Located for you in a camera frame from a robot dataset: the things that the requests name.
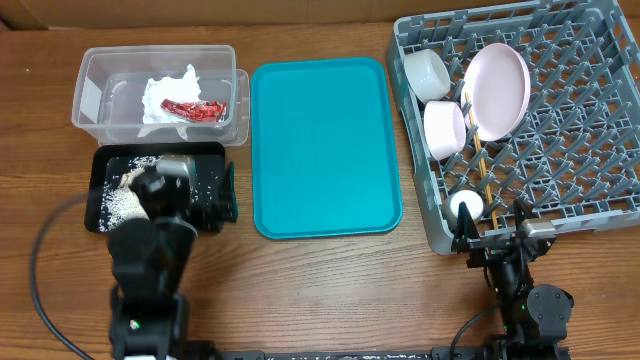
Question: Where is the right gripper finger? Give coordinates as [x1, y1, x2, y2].
[452, 202, 480, 250]
[513, 198, 533, 232]

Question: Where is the white paper cup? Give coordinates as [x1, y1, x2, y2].
[442, 190, 484, 230]

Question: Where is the red snack wrapper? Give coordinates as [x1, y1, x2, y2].
[160, 99, 227, 123]

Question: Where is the pink bowl with rice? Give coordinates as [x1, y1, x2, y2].
[423, 101, 466, 161]

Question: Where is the white napkin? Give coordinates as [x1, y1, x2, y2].
[138, 64, 201, 140]

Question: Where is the pink round plate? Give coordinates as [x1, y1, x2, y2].
[460, 43, 531, 142]

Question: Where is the grey-green bowl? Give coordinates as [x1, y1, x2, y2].
[403, 49, 450, 103]

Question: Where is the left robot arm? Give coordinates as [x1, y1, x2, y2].
[108, 158, 238, 359]

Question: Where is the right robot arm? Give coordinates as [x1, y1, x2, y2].
[448, 199, 574, 360]

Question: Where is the spilled rice pile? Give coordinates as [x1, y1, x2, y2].
[97, 154, 226, 234]

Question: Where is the black plastic tray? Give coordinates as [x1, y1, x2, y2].
[84, 142, 238, 233]

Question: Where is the clear plastic bin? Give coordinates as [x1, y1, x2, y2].
[71, 45, 250, 146]

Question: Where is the teal serving tray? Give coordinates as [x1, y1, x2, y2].
[251, 57, 403, 240]

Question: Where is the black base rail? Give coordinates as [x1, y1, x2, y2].
[218, 346, 450, 360]

